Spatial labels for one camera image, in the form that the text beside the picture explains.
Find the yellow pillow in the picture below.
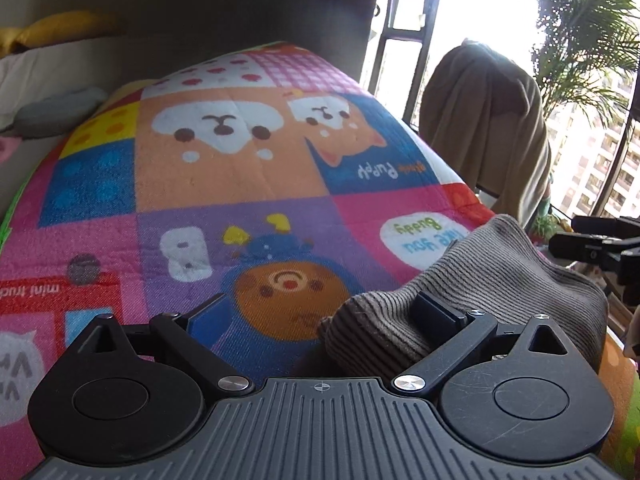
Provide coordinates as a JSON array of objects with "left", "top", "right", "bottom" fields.
[{"left": 0, "top": 10, "right": 122, "bottom": 59}]

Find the colourful cartoon printed blanket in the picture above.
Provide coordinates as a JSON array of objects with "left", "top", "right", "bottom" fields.
[{"left": 0, "top": 42, "right": 640, "bottom": 480}]

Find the beige cloth on chair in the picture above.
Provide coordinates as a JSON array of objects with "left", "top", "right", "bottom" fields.
[{"left": 419, "top": 38, "right": 554, "bottom": 235}]

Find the grey cushion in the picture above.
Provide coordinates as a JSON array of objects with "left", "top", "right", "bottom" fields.
[{"left": 14, "top": 86, "right": 109, "bottom": 139}]

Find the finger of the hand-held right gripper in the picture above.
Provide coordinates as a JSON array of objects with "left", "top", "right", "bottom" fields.
[
  {"left": 548, "top": 232, "right": 629, "bottom": 276},
  {"left": 571, "top": 215, "right": 640, "bottom": 237}
]

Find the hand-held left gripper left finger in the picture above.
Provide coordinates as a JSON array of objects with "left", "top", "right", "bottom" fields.
[{"left": 95, "top": 293, "right": 255, "bottom": 397}]

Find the green palm plant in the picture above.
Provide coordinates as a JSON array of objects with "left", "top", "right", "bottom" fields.
[{"left": 529, "top": 0, "right": 640, "bottom": 122}]

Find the striped grey shirt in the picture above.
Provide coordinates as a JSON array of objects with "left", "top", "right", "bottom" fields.
[{"left": 317, "top": 213, "right": 610, "bottom": 374}]

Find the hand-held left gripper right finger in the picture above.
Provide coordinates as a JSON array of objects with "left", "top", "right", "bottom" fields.
[{"left": 393, "top": 291, "right": 572, "bottom": 402}]

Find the white pillow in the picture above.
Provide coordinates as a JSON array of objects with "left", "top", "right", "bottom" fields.
[{"left": 0, "top": 44, "right": 118, "bottom": 132}]

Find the black window frame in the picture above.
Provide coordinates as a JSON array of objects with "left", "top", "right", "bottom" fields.
[{"left": 369, "top": 0, "right": 447, "bottom": 127}]

